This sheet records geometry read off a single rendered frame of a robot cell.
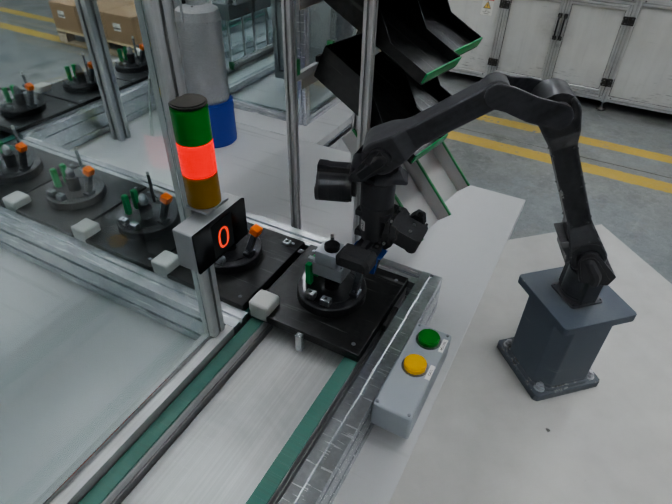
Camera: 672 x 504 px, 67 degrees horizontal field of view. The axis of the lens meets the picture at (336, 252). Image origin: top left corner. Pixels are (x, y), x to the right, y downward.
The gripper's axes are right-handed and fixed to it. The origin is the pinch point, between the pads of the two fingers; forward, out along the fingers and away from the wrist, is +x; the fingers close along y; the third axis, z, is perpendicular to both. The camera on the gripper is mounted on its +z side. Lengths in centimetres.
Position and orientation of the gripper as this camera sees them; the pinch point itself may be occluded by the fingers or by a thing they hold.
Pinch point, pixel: (373, 258)
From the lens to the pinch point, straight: 92.2
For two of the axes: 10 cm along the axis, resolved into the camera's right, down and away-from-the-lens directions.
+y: 4.7, -5.5, 6.9
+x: -0.1, 7.8, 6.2
